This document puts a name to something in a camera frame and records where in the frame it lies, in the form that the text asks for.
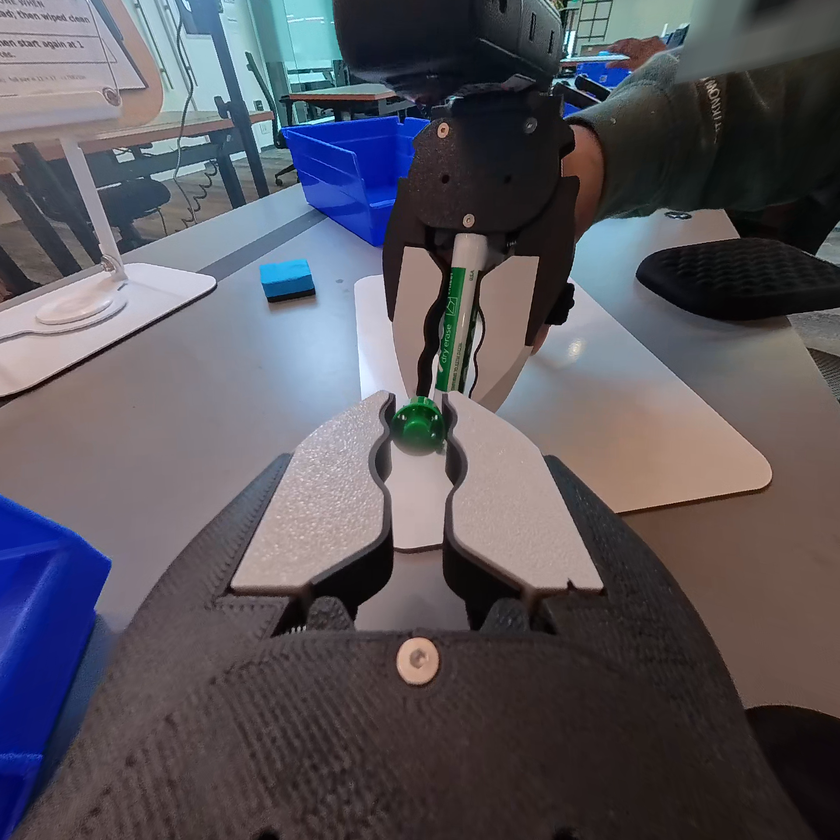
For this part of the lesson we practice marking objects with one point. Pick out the white whiteboard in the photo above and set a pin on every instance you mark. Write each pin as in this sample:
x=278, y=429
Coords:
x=623, y=407

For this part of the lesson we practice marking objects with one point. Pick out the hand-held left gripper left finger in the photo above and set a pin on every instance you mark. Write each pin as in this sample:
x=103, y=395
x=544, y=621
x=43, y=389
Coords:
x=315, y=512

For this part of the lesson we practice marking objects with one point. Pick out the black office chair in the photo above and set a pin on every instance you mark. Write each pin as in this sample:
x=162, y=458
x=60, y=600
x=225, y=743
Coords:
x=138, y=197

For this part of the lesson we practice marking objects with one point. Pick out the wooden background desk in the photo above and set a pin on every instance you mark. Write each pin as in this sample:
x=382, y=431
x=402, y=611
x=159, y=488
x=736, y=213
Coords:
x=341, y=95
x=216, y=121

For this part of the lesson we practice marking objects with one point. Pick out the black textured pad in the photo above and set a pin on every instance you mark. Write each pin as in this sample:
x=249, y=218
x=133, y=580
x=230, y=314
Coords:
x=800, y=774

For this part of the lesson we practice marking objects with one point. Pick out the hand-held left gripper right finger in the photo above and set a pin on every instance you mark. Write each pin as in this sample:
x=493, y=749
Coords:
x=518, y=518

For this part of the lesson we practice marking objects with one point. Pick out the black metal pole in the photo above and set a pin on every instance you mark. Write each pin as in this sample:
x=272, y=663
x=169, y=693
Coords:
x=229, y=98

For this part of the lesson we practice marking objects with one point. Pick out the green dry erase marker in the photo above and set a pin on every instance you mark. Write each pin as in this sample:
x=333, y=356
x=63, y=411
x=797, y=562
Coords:
x=459, y=308

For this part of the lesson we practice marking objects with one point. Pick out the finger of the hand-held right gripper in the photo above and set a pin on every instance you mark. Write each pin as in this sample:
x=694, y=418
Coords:
x=410, y=315
x=512, y=315

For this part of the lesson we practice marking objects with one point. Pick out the green marker cap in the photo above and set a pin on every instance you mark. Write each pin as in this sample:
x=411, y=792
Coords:
x=417, y=426

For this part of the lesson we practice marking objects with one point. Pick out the blue whiteboard eraser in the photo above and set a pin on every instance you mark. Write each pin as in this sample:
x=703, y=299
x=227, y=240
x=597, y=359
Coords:
x=285, y=272

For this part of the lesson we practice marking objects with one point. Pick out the person's right forearm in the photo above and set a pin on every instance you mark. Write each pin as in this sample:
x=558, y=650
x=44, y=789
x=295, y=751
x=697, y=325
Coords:
x=656, y=144

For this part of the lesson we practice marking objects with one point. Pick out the grey mesh chair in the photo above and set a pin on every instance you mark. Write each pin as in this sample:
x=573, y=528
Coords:
x=828, y=374

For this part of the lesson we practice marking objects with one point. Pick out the white stand with base plate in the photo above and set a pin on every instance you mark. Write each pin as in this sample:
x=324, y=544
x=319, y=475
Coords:
x=151, y=295

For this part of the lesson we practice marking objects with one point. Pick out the black honeycomb pad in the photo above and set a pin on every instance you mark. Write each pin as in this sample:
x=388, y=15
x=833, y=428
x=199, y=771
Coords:
x=735, y=279

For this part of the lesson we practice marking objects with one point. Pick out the blue plastic bin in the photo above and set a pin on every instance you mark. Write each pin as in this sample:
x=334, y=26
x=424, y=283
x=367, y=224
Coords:
x=39, y=623
x=341, y=190

